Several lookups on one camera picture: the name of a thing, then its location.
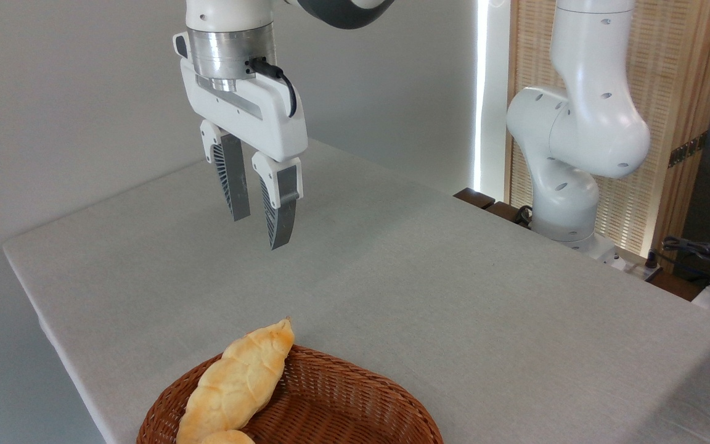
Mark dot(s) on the dark brown wooden ledge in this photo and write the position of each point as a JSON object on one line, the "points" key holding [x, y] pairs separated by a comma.
{"points": [[475, 197]]}

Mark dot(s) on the black screen hinge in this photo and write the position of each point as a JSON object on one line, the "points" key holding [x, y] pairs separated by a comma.
{"points": [[688, 150]]}

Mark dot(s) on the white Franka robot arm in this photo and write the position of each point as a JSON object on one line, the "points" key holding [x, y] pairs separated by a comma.
{"points": [[583, 123]]}

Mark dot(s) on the small golden bread roll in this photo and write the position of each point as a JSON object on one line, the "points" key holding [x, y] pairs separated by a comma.
{"points": [[227, 438]]}

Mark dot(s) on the long golden bread loaf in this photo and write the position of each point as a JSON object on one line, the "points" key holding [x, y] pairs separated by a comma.
{"points": [[241, 379]]}

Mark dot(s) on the wooden slat folding screen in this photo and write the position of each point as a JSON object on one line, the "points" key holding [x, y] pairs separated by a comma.
{"points": [[663, 74]]}

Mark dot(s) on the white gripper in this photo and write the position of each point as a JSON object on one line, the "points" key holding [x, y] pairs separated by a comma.
{"points": [[269, 126]]}

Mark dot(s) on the brown wicker basket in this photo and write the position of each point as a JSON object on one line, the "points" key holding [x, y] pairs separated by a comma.
{"points": [[336, 401]]}

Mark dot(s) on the white power strip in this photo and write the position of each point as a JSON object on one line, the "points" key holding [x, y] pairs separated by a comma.
{"points": [[635, 264]]}

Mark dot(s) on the grey tablecloth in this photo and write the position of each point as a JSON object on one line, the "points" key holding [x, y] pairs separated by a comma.
{"points": [[453, 296]]}

